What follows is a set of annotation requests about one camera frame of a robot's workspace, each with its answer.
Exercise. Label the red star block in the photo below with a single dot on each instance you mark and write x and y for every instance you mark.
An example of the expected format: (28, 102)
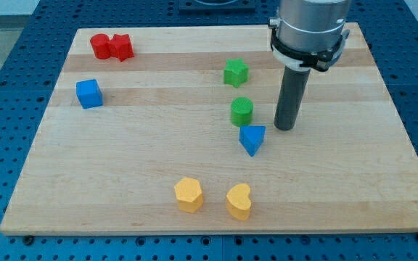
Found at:
(120, 47)

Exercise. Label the green star block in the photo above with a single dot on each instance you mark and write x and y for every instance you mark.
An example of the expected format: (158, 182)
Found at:
(236, 72)

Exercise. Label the yellow heart block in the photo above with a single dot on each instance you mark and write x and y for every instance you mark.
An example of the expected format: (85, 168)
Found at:
(238, 202)

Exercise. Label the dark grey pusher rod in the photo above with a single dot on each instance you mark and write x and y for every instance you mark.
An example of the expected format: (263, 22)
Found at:
(290, 97)

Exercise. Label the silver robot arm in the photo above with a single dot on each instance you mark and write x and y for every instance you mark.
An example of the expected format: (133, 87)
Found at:
(311, 25)

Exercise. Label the wooden board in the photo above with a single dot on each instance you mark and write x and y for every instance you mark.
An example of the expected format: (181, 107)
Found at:
(348, 165)

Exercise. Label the green cylinder block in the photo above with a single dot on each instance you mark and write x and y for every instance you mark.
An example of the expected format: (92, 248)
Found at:
(241, 111)

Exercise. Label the blue cube block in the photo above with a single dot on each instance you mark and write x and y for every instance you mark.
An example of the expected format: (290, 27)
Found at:
(89, 93)

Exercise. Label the yellow hexagon block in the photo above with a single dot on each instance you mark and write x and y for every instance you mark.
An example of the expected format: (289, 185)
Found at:
(189, 195)

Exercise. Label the red cylinder block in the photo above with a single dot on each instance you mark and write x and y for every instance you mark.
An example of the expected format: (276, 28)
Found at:
(99, 44)

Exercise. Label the blue triangle block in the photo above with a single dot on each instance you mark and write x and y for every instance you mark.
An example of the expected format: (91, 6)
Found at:
(252, 137)

